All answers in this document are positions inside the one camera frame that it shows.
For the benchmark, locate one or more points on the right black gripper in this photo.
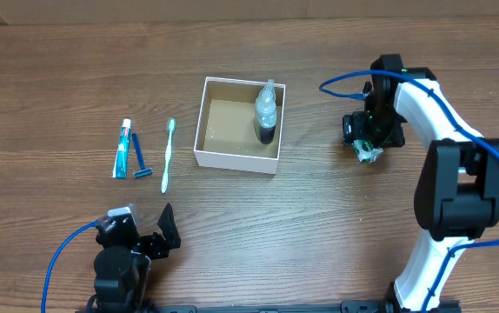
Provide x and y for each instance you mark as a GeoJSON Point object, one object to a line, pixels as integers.
{"type": "Point", "coordinates": [354, 129]}

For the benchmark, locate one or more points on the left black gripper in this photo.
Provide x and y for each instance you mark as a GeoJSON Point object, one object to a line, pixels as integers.
{"type": "Point", "coordinates": [167, 222]}

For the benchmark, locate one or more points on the green soap packet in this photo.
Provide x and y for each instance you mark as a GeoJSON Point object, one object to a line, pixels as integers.
{"type": "Point", "coordinates": [365, 151]}

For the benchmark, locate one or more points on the teal toothpaste tube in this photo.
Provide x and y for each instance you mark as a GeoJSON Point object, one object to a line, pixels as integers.
{"type": "Point", "coordinates": [122, 152]}

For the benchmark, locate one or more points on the clear bottle dark liquid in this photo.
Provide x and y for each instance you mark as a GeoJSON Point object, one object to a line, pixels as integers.
{"type": "Point", "coordinates": [266, 115]}

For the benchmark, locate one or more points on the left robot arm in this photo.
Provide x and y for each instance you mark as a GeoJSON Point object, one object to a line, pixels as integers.
{"type": "Point", "coordinates": [122, 268]}

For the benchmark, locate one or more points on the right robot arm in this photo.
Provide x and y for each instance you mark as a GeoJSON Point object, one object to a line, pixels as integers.
{"type": "Point", "coordinates": [457, 194]}

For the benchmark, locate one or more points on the green white toothbrush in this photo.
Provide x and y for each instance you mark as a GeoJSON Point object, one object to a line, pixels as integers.
{"type": "Point", "coordinates": [171, 127]}

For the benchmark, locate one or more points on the blue disposable razor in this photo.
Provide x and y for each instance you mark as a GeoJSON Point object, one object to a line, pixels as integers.
{"type": "Point", "coordinates": [144, 171]}

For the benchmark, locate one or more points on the white cardboard box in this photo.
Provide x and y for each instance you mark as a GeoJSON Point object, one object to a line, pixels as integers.
{"type": "Point", "coordinates": [225, 134]}

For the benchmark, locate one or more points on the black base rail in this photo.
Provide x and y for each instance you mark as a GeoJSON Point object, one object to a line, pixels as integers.
{"type": "Point", "coordinates": [267, 308]}

